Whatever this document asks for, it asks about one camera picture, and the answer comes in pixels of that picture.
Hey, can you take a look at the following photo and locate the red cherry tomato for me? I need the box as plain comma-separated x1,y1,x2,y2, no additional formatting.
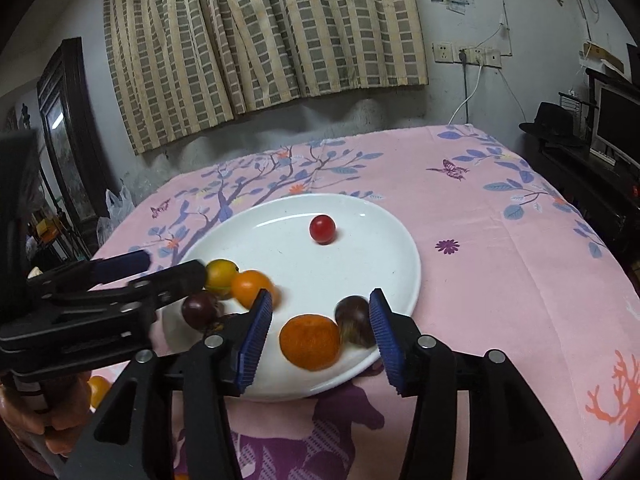
309,214,336,245

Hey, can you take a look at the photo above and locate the yellow orange kumquat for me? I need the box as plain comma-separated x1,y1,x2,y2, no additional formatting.
205,259,239,299

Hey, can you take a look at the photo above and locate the left hand of person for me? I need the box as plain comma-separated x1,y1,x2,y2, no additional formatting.
1,372,92,476

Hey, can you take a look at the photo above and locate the dark red plum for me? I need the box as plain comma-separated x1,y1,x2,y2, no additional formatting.
334,296,375,348

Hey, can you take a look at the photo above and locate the purple plum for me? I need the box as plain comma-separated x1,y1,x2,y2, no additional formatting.
181,290,222,332

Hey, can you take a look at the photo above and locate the tangerine with green stem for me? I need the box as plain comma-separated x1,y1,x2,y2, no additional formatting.
279,314,342,372

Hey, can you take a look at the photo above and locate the white power strip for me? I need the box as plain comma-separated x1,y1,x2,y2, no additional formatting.
431,41,502,70

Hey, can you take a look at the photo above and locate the dark framed mirror cabinet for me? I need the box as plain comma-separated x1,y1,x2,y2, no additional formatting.
37,37,115,229

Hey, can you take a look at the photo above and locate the striped beige curtain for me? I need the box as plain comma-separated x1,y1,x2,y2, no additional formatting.
103,0,427,154

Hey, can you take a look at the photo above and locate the black hat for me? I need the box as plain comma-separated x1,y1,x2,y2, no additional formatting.
518,102,574,138

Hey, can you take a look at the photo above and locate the white oval plate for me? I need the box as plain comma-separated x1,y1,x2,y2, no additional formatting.
183,194,422,402

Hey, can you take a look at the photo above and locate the pink deer print tablecloth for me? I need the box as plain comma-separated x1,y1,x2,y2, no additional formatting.
99,126,639,479

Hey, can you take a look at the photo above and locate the small orange kumquat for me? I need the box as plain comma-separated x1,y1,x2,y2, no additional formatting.
230,270,278,310

